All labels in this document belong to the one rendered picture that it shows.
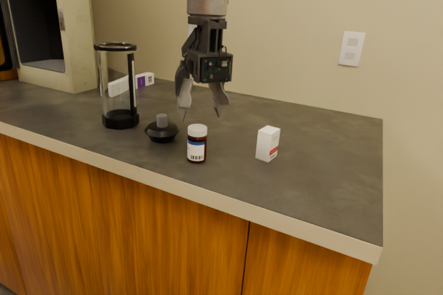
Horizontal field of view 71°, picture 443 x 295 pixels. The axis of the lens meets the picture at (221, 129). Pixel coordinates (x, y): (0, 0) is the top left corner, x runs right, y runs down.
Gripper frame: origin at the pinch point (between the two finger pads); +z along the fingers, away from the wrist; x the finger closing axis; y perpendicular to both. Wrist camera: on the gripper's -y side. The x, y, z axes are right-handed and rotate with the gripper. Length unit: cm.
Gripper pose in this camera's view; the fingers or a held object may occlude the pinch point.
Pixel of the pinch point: (200, 112)
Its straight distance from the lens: 67.9
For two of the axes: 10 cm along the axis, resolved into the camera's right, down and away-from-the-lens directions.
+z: -0.6, 9.3, 3.8
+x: 9.0, -1.2, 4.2
